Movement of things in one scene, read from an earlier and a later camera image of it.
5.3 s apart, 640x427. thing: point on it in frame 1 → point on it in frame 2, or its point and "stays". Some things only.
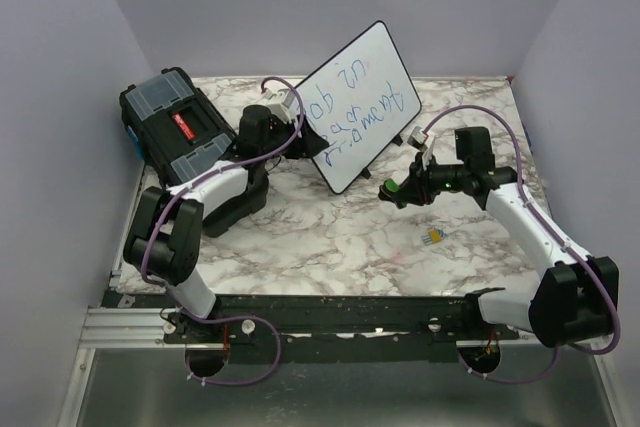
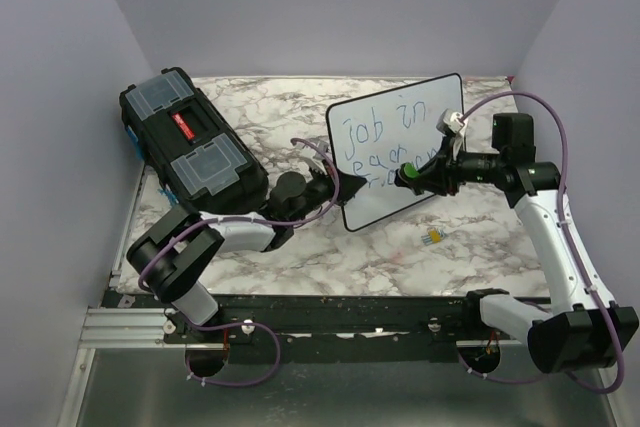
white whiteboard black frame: x=358 y=103 → x=376 y=135
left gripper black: x=308 y=143 → x=348 y=185
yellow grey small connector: x=433 y=236 stays
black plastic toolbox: x=173 y=127 stays
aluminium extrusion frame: x=117 y=328 stays
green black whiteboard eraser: x=389 y=190 → x=406 y=173
